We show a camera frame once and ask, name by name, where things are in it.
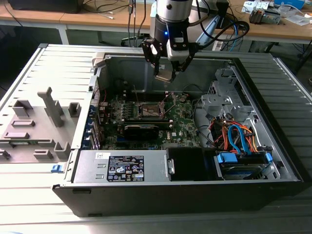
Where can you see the metal locking lever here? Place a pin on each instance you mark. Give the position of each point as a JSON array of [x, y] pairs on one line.
[[169, 105], [136, 95]]

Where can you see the office chair base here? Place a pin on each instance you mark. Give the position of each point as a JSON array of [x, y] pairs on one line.
[[128, 42]]

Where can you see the black box on desk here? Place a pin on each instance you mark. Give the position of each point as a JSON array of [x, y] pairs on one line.
[[44, 6]]

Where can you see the metal drive cage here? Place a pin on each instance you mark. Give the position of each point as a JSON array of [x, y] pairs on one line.
[[219, 100]]

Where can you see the RAM slot white latches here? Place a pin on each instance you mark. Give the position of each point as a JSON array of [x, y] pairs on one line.
[[146, 119], [164, 125], [148, 96], [148, 92]]

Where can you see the black CPU cooler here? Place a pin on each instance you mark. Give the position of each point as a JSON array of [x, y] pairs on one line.
[[256, 15]]

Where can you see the hard disk blue carrier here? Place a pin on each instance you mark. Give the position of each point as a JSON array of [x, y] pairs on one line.
[[243, 170]]

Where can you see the black monitor stand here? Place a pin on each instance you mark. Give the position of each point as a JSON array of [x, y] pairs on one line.
[[222, 14]]

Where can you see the clear plastic bag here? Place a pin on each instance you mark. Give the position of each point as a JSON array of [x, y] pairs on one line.
[[296, 18]]

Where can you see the green motherboard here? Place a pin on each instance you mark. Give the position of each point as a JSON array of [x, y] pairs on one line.
[[180, 114]]

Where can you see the blue cardboard box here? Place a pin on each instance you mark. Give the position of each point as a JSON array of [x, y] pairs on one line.
[[290, 3]]

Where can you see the green RAM stick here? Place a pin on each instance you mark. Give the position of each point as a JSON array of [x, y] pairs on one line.
[[23, 143]]

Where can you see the wooden desk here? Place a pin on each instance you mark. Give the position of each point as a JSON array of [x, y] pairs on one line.
[[73, 19]]

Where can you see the white paper sheets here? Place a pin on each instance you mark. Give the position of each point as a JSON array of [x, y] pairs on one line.
[[256, 5]]

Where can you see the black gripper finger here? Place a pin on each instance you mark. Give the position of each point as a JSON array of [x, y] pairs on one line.
[[174, 70], [146, 50]]

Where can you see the silver coin cell battery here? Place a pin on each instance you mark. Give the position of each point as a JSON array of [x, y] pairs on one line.
[[182, 98]]

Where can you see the grey parts rack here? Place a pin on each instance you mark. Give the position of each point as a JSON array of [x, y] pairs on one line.
[[36, 126]]

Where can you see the blue card retention bar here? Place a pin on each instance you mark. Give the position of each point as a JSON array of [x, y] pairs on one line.
[[91, 111]]

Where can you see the blue plastic clip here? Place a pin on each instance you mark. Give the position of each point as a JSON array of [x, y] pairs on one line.
[[57, 168]]

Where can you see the silver CPU green substrate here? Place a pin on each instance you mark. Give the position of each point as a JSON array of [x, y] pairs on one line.
[[163, 77]]

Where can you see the CPU socket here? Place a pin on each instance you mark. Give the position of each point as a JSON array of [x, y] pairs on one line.
[[149, 109]]

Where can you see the black graphics card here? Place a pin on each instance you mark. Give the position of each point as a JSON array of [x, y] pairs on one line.
[[140, 131]]

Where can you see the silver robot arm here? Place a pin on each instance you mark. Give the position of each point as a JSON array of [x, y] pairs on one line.
[[171, 9]]

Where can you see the grey power supply unit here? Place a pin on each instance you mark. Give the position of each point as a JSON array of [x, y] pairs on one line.
[[90, 168]]

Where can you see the beige case latch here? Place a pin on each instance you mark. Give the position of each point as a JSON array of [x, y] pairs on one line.
[[98, 59]]

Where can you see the grey metal drive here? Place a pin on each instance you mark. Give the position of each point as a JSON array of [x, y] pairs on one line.
[[271, 17]]

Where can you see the black faced wrist camera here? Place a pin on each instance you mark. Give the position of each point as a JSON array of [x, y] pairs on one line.
[[176, 48]]

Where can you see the black PC case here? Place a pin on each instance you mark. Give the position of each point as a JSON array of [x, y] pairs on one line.
[[170, 200]]

